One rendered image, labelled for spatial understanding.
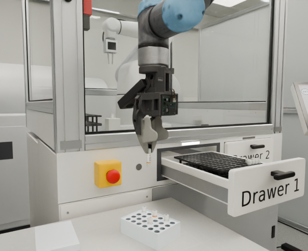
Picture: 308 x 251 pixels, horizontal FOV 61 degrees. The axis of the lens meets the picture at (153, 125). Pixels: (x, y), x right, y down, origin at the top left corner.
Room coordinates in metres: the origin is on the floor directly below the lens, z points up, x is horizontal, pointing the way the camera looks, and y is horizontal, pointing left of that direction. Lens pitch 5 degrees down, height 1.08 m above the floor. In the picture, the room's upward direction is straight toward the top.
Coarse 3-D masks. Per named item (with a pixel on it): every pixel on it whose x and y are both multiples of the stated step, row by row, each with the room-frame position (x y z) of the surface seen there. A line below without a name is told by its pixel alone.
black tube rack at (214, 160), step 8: (208, 152) 0.97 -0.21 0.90; (184, 160) 0.84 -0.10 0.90; (192, 160) 0.83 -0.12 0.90; (200, 160) 0.83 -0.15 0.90; (208, 160) 0.82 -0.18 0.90; (216, 160) 0.83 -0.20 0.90; (224, 160) 0.83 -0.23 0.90; (232, 160) 0.83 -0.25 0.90; (240, 160) 0.83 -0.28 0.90; (200, 168) 0.84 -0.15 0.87; (208, 168) 0.74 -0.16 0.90; (216, 168) 0.73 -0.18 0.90; (224, 176) 0.74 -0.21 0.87
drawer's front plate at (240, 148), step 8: (224, 144) 1.03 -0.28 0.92; (232, 144) 1.03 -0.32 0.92; (240, 144) 1.06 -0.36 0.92; (248, 144) 1.08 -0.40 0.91; (264, 144) 1.14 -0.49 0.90; (272, 144) 1.16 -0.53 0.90; (224, 152) 1.03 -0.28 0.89; (232, 152) 1.04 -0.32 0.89; (240, 152) 1.06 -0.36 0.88; (248, 152) 1.08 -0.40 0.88; (256, 152) 1.11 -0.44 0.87; (264, 152) 1.14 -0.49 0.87; (272, 152) 1.16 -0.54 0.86; (264, 160) 1.14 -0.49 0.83; (272, 160) 1.17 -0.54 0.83
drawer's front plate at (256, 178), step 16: (288, 160) 0.70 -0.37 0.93; (304, 160) 0.73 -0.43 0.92; (240, 176) 0.60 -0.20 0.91; (256, 176) 0.62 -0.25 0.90; (272, 176) 0.66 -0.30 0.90; (304, 176) 0.73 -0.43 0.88; (240, 192) 0.60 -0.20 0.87; (288, 192) 0.69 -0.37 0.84; (240, 208) 0.60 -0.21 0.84; (256, 208) 0.63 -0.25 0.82
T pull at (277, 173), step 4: (272, 172) 0.65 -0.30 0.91; (276, 172) 0.64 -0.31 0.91; (280, 172) 0.64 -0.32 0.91; (284, 172) 0.64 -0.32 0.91; (288, 172) 0.64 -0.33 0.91; (292, 172) 0.64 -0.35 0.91; (276, 176) 0.61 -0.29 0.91; (280, 176) 0.61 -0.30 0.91; (284, 176) 0.62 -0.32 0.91; (288, 176) 0.63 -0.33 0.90; (292, 176) 0.64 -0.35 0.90
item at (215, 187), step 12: (168, 156) 0.92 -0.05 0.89; (168, 168) 0.85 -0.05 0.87; (180, 168) 0.79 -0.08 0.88; (192, 168) 0.75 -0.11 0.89; (180, 180) 0.79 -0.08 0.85; (192, 180) 0.74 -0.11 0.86; (204, 180) 0.70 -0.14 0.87; (216, 180) 0.66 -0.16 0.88; (204, 192) 0.69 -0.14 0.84; (216, 192) 0.65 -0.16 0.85
